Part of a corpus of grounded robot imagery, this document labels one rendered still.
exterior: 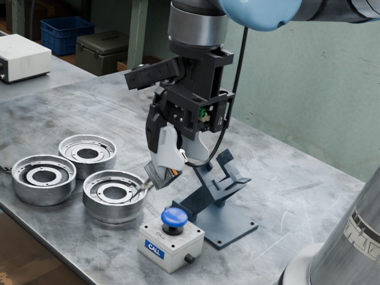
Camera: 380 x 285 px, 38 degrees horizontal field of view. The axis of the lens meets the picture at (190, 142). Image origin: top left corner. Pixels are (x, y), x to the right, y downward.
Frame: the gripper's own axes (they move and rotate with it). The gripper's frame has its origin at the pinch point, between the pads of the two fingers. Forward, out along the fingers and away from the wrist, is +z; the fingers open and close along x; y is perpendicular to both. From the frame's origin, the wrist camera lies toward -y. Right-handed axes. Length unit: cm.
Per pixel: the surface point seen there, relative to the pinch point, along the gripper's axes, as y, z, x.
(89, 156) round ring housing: -24.4, 12.1, 4.4
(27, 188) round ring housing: -18.2, 9.5, -12.2
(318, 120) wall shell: -58, 58, 158
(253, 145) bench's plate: -11.0, 13.1, 38.2
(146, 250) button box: 2.6, 11.9, -4.7
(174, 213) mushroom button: 3.9, 5.7, -1.3
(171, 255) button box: 7.4, 9.7, -4.5
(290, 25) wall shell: -83, 21, 156
